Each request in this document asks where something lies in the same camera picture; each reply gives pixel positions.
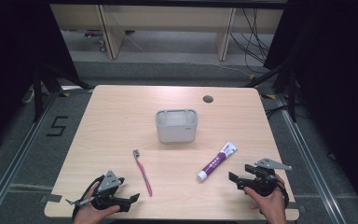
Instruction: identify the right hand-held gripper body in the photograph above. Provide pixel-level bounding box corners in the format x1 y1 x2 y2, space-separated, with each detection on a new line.
236 158 293 198

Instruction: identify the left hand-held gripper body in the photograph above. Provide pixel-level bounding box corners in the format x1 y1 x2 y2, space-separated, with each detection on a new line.
65 170 132 214

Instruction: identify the purple and white toothpaste tube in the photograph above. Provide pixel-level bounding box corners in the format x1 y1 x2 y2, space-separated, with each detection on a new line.
197 141 239 182

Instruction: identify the pink toothbrush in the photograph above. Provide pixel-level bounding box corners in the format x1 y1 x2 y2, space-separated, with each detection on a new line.
132 148 154 198

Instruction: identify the white plastic holder box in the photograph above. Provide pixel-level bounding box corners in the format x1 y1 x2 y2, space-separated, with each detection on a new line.
155 108 200 144

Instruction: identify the person's right hand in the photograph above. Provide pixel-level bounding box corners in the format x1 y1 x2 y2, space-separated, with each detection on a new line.
243 174 289 224

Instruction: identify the person's left hand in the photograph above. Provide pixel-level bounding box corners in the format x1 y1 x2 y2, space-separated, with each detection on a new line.
72 181 121 224

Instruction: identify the black metal stand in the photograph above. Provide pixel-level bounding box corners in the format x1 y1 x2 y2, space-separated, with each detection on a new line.
242 46 300 123
32 63 95 123

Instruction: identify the dark curtain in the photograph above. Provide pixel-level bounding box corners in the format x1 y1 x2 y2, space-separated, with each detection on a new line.
263 0 358 216
0 0 79 158

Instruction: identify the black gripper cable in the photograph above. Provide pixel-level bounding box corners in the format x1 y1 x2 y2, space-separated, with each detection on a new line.
71 175 106 219
275 177 291 209

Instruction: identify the aluminium floor rail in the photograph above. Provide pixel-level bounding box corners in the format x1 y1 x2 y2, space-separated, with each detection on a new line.
0 91 60 224
275 92 344 224

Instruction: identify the bundle of black cables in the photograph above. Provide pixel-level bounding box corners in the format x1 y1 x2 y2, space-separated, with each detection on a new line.
229 7 272 75

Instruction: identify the light wooden desk frame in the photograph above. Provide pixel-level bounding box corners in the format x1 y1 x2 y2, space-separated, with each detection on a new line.
49 3 285 62

